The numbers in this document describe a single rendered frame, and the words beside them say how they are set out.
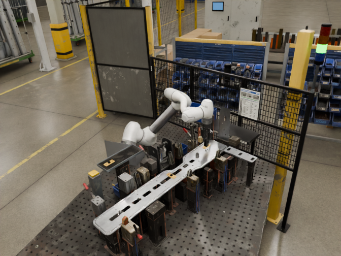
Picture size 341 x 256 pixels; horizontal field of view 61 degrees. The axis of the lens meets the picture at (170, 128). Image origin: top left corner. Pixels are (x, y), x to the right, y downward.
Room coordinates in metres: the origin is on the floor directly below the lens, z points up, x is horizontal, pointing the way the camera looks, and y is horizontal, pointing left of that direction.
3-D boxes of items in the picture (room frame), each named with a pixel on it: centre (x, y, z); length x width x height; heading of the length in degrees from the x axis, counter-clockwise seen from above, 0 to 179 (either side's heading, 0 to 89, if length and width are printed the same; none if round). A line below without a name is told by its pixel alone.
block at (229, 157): (2.11, -0.50, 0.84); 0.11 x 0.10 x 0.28; 46
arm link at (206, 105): (2.18, -0.30, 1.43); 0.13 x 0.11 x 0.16; 122
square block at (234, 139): (2.29, -0.60, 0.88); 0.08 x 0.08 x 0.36; 46
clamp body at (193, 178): (1.77, -0.16, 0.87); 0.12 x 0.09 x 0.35; 46
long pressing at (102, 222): (1.83, 0.02, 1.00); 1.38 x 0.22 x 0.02; 136
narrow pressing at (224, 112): (2.37, -0.50, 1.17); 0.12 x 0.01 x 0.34; 46
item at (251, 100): (2.52, -0.77, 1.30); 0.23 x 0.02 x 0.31; 46
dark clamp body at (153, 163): (1.97, 0.18, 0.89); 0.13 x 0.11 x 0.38; 46
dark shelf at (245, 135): (2.64, -0.47, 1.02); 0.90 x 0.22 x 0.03; 46
